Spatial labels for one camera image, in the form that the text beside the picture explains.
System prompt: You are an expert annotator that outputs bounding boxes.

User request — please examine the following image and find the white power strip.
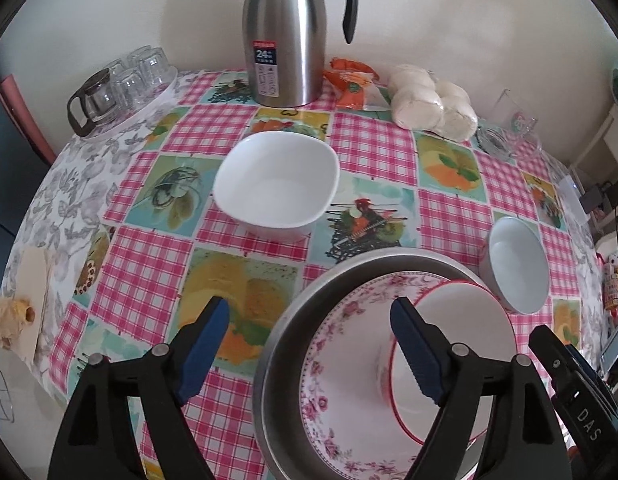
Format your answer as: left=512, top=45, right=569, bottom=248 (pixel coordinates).
left=559, top=175, right=590, bottom=226

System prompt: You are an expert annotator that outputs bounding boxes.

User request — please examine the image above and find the wire rack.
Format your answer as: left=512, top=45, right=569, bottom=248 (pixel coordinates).
left=0, top=367, right=14, bottom=421

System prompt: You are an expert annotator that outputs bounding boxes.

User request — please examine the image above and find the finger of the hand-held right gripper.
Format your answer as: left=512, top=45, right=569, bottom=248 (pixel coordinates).
left=528, top=325, right=582, bottom=397

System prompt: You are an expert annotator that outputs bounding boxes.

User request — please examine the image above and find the glass teapot black handle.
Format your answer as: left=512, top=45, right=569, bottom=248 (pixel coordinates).
left=66, top=67, right=120, bottom=136

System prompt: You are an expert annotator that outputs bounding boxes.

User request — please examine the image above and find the beige conch shell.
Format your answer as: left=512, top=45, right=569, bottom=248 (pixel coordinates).
left=0, top=295, right=37, bottom=348

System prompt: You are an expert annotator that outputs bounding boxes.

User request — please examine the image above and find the stainless steel thermos jug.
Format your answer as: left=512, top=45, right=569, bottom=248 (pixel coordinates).
left=241, top=0, right=360, bottom=108

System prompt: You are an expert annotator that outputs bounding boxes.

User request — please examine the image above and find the black charger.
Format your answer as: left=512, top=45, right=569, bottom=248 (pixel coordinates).
left=579, top=185, right=607, bottom=213

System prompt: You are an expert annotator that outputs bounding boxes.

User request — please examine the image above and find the pink floral white plate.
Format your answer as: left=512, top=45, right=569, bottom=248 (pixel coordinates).
left=300, top=270, right=490, bottom=480

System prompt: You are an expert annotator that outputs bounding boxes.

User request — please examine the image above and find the stainless steel basin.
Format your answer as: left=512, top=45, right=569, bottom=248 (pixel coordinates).
left=252, top=249, right=495, bottom=480

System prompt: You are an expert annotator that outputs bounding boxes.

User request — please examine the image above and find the light blue bowl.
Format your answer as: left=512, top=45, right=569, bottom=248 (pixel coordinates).
left=479, top=216, right=552, bottom=315

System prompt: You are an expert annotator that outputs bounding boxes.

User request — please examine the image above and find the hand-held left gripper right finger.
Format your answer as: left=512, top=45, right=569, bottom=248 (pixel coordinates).
left=389, top=296, right=575, bottom=480

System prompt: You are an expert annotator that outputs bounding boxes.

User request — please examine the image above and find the white tray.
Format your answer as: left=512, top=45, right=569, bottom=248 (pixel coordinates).
left=79, top=67, right=179, bottom=141

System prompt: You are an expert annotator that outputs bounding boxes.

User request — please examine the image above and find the white square bowl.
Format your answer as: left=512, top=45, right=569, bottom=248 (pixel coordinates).
left=212, top=131, right=340, bottom=241

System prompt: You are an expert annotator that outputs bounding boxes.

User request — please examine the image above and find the clear glass mug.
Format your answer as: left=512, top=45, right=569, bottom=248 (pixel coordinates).
left=476, top=89, right=540, bottom=158

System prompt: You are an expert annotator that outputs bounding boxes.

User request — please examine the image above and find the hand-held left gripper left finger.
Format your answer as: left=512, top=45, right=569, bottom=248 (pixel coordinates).
left=46, top=296, right=231, bottom=480

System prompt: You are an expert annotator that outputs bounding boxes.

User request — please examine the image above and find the colourful toy figure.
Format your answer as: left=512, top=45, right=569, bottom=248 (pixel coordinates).
left=596, top=252, right=618, bottom=311

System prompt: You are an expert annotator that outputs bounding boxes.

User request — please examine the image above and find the pink panel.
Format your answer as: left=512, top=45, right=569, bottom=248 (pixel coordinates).
left=1, top=74, right=57, bottom=161

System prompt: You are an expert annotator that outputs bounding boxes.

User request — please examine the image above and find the red rim strawberry bowl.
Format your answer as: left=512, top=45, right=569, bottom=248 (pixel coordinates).
left=387, top=280, right=518, bottom=448

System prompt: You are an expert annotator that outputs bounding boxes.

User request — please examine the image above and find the pink checked tablecloth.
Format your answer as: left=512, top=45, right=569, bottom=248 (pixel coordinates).
left=0, top=67, right=607, bottom=480

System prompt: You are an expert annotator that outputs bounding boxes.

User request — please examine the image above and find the orange snack packet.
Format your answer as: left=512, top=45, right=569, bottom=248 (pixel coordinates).
left=323, top=57, right=390, bottom=111

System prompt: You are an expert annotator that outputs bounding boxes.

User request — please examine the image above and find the dark blue panel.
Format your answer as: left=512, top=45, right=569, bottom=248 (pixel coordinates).
left=0, top=90, right=44, bottom=241

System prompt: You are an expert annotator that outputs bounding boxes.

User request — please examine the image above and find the beige paper sheet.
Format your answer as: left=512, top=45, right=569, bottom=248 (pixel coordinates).
left=14, top=247, right=54, bottom=361

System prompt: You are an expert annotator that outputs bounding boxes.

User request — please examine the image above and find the bag of steamed buns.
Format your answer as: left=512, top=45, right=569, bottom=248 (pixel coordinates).
left=387, top=63, right=479, bottom=142

